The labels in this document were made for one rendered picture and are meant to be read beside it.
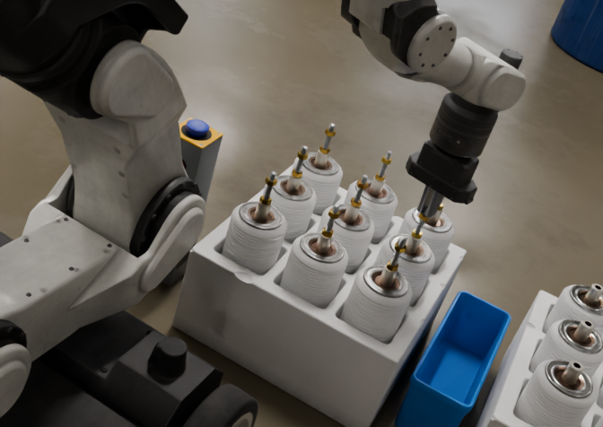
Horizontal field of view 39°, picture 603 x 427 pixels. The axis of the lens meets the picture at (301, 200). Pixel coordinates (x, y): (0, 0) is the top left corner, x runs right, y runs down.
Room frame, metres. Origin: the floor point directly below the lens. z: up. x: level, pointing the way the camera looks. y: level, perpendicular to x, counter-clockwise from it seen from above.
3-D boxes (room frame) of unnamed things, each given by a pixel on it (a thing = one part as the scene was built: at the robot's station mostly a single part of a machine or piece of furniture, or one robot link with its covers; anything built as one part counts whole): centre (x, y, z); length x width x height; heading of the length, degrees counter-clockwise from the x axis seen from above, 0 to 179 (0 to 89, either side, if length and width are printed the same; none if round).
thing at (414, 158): (1.22, -0.20, 0.45); 0.13 x 0.10 x 0.12; 61
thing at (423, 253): (1.22, -0.20, 0.25); 0.08 x 0.08 x 0.01
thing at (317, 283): (1.14, -0.06, 0.16); 0.10 x 0.10 x 0.18
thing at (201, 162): (1.26, 0.21, 0.16); 0.07 x 0.07 x 0.31; 73
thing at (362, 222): (1.25, -0.09, 0.25); 0.08 x 0.08 x 0.01
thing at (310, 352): (1.25, -0.09, 0.09); 0.39 x 0.39 x 0.18; 73
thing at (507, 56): (1.23, -0.21, 0.57); 0.11 x 0.11 x 0.11; 50
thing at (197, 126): (1.27, 0.21, 0.32); 0.04 x 0.04 x 0.02
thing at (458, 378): (1.18, -0.35, 0.06); 0.30 x 0.11 x 0.12; 164
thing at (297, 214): (1.29, 0.02, 0.16); 0.10 x 0.10 x 0.18
